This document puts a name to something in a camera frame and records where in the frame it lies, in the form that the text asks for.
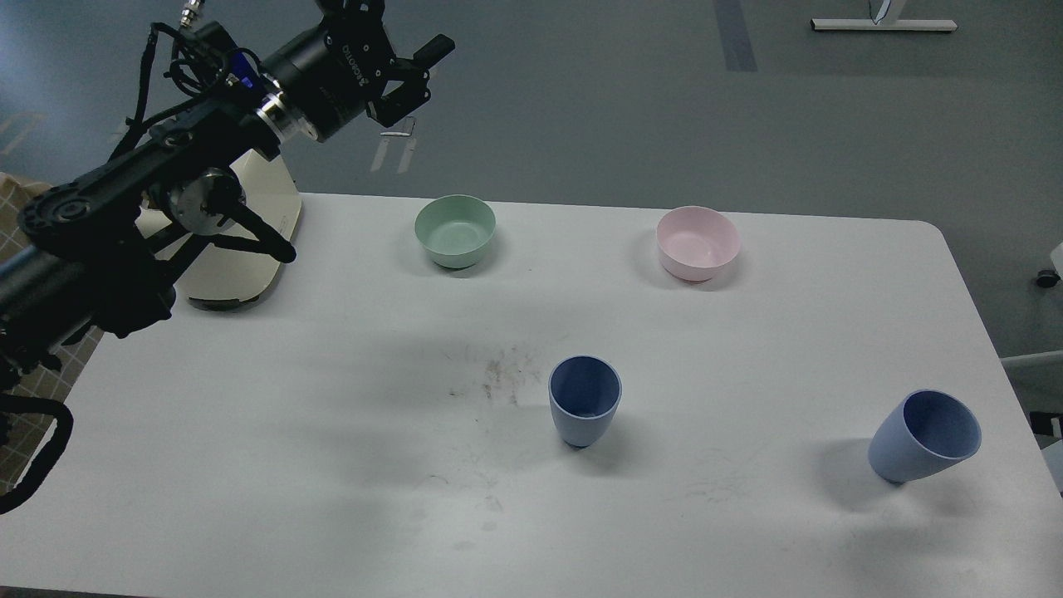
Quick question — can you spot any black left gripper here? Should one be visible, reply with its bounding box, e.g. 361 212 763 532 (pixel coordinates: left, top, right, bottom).
261 1 456 141

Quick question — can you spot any blue cup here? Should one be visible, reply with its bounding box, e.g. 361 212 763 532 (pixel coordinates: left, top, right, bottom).
547 355 623 449
867 390 982 484

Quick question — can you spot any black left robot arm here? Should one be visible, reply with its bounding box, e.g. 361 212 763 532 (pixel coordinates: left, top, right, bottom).
2 1 456 513

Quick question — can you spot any green bowl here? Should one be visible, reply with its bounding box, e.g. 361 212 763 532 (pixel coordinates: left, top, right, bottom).
414 194 497 269

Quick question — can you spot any cream toaster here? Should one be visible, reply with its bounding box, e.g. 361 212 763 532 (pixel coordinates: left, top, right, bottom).
136 150 302 311

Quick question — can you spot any pink bowl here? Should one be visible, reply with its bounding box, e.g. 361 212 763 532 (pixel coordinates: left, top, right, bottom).
654 207 742 283

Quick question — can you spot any white floor stand bar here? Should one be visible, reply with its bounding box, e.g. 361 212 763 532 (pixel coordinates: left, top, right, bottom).
810 18 959 33

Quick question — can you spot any beige checkered cloth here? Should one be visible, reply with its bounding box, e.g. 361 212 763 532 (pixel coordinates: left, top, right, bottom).
0 172 105 491

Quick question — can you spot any metal floor bracket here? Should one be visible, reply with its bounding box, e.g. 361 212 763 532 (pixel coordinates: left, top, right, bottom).
369 116 418 175

